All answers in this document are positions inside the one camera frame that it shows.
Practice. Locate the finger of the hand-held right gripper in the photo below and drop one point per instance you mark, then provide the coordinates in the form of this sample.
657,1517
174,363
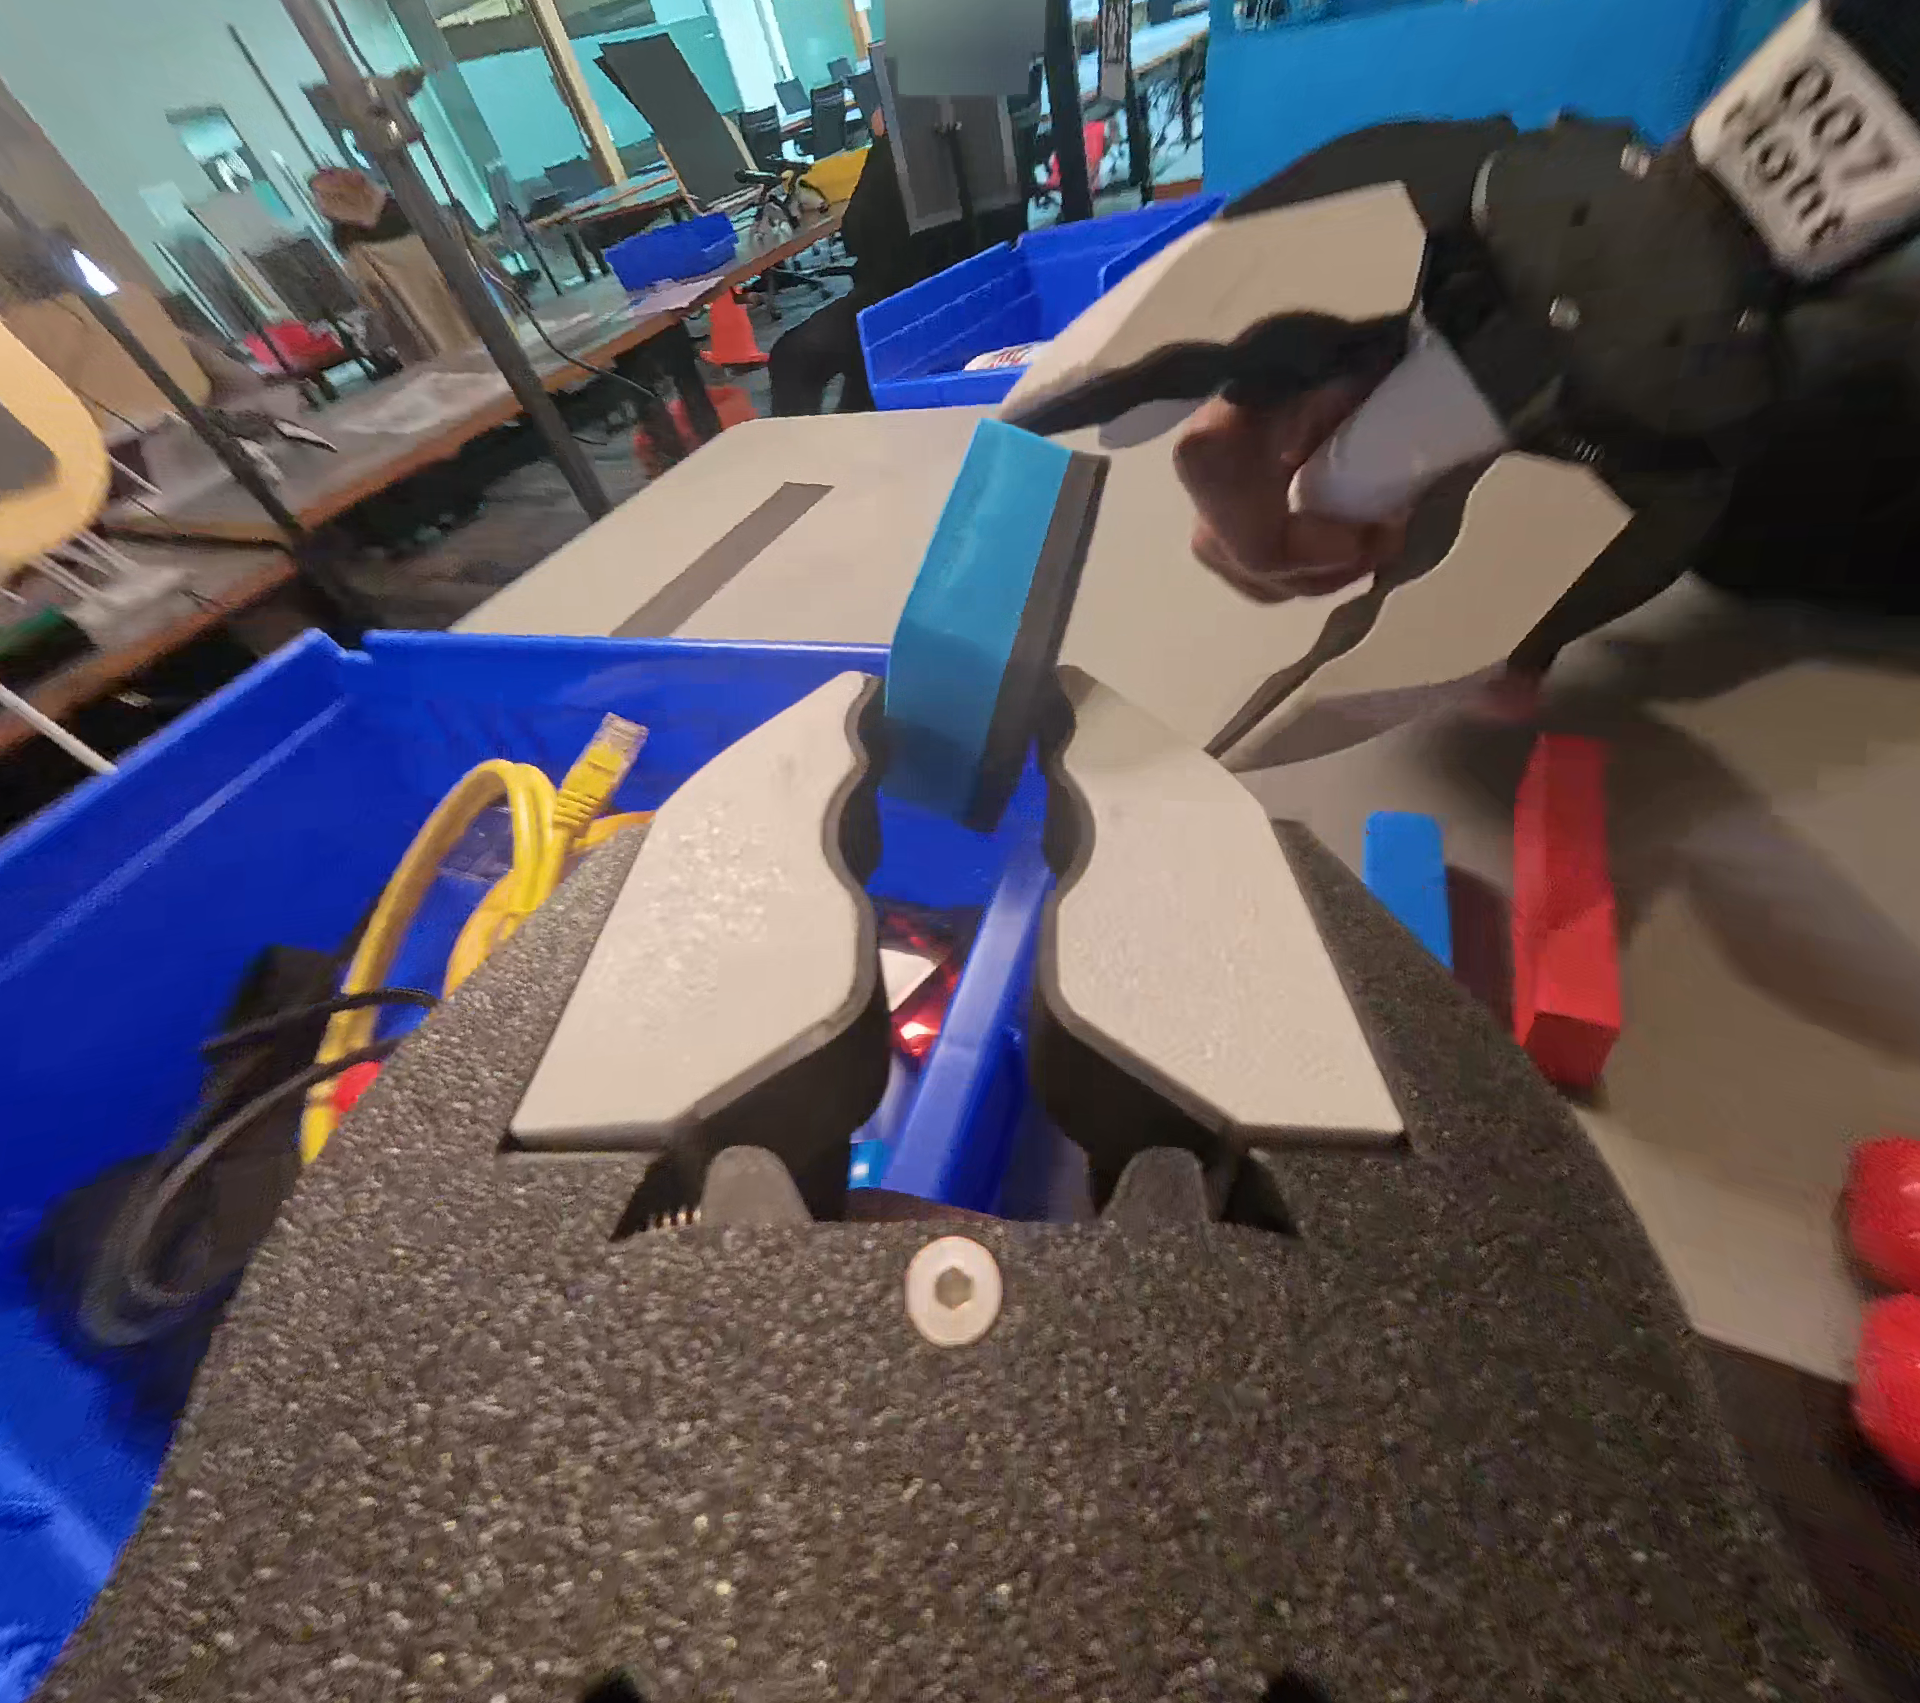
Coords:
1244,263
1484,595

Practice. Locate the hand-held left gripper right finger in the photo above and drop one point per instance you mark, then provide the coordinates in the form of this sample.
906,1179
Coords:
1200,969

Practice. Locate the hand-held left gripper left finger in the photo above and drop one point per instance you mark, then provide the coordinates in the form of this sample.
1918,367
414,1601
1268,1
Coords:
704,969

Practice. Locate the red block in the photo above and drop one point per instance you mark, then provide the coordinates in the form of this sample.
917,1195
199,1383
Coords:
1569,925

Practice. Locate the blue pad with black base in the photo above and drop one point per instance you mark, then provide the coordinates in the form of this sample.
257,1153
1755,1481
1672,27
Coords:
961,625

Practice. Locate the deep blue storage bin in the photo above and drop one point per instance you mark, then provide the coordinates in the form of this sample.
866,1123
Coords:
180,835

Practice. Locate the person's right forearm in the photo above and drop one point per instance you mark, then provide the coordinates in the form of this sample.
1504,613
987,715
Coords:
1845,459

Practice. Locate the black round object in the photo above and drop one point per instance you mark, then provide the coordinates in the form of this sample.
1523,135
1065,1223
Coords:
254,1135

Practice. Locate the low blue storage bin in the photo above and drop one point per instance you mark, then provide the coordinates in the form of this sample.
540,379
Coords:
1124,249

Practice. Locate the red translucent case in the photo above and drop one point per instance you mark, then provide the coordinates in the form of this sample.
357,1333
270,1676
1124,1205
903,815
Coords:
918,1015

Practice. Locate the blue segmented bar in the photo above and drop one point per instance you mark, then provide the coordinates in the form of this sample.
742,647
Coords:
1406,879

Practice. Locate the large light blue tote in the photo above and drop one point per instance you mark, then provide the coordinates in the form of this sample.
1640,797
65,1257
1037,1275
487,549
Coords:
1424,99

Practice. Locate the white red packet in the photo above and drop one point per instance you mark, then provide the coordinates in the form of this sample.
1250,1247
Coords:
1002,357

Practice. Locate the black white marker sign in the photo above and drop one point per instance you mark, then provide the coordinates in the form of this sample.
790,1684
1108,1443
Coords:
1123,31

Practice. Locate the black monitor on stand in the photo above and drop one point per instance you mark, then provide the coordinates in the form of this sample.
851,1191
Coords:
975,159

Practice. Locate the blue divided storage bin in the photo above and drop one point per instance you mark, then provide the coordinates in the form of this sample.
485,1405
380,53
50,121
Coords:
930,309

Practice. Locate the orange traffic cone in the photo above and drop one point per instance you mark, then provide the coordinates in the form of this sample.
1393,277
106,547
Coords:
734,331

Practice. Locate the small blue storage bin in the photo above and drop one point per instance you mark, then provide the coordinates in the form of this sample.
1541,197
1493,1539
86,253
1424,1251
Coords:
675,251

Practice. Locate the slim black panel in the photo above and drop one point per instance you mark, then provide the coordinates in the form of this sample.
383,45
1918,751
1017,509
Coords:
675,121

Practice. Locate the long wooden table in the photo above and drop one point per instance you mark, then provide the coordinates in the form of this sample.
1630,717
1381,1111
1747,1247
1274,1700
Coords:
450,383

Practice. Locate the red two-stud brick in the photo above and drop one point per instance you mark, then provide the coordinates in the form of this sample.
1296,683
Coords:
1891,1225

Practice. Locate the black rectangular mat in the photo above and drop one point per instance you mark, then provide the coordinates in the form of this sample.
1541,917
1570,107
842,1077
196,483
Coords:
1785,1435

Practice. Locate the black tripod pole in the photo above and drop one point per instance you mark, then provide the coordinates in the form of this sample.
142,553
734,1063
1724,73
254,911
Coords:
436,233

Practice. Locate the black board on plywood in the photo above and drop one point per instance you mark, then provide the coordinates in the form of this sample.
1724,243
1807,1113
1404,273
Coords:
68,413

